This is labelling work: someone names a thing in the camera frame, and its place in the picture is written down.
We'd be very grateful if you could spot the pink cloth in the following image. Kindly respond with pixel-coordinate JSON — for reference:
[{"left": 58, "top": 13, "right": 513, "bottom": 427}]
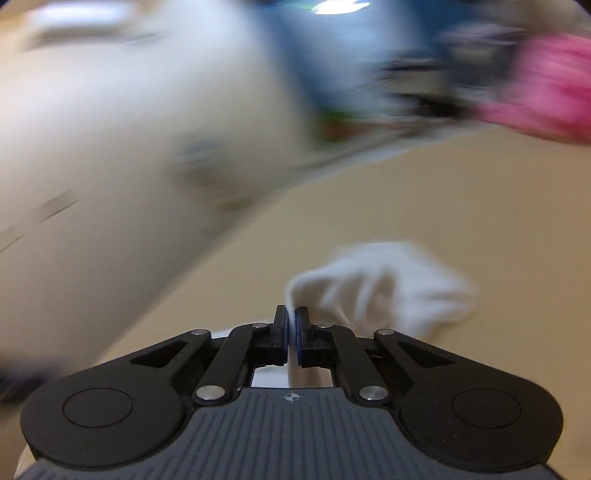
[{"left": 471, "top": 33, "right": 591, "bottom": 145}]

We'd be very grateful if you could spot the white small garment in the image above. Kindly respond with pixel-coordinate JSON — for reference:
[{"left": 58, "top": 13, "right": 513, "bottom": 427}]
[{"left": 252, "top": 239, "right": 479, "bottom": 391}]

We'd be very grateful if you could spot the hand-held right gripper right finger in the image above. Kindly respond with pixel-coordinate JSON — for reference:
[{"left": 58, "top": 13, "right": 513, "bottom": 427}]
[{"left": 295, "top": 305, "right": 462, "bottom": 408}]

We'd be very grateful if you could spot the potted green plant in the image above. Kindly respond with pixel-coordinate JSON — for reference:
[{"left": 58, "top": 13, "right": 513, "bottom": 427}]
[{"left": 313, "top": 107, "right": 368, "bottom": 140}]

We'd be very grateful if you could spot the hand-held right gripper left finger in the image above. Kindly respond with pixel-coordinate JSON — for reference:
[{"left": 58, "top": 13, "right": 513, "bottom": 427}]
[{"left": 121, "top": 305, "right": 291, "bottom": 408}]

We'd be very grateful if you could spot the blue curtain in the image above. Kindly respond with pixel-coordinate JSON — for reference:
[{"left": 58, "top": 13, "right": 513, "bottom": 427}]
[{"left": 256, "top": 0, "right": 446, "bottom": 118}]

